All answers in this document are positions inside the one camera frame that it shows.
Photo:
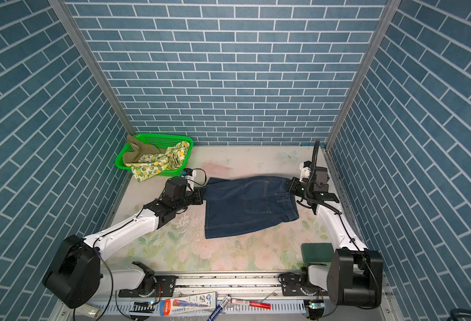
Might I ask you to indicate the olive khaki skirt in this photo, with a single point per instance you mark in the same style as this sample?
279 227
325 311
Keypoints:
139 149

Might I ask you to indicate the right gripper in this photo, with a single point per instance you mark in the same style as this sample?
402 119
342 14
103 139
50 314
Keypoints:
292 187

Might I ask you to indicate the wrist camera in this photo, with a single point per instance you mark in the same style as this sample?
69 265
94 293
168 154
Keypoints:
305 168
189 173

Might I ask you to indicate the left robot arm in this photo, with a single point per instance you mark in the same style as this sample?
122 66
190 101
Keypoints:
79 269

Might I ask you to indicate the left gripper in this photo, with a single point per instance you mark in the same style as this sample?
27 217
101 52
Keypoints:
199 194

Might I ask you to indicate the dark green pad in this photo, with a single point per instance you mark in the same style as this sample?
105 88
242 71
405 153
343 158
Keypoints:
317 253

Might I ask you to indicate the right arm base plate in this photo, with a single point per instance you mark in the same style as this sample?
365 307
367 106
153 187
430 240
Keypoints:
292 285

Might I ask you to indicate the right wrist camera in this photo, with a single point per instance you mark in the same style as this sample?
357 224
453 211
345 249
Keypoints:
305 168

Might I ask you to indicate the red handled screwdriver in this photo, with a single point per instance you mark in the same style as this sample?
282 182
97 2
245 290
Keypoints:
251 303

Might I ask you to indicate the aluminium rail frame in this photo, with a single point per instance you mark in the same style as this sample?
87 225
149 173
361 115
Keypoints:
223 289

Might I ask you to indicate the blue marker pen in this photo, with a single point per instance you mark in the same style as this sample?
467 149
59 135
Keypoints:
220 308

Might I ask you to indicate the yellow lemon print skirt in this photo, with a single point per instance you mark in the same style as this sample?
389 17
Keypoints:
152 165

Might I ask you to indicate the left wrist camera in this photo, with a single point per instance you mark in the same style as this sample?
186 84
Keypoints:
189 173

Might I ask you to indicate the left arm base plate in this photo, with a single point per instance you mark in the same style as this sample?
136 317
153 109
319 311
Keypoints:
154 287

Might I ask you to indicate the dark blue denim skirt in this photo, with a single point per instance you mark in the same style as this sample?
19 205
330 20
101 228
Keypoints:
243 206

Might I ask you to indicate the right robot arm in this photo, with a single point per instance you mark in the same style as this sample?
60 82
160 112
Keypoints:
355 275

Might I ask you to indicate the green plastic basket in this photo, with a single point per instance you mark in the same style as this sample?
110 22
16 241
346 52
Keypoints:
160 141

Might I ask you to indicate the toothpaste box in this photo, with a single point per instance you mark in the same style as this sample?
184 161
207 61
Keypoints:
186 304

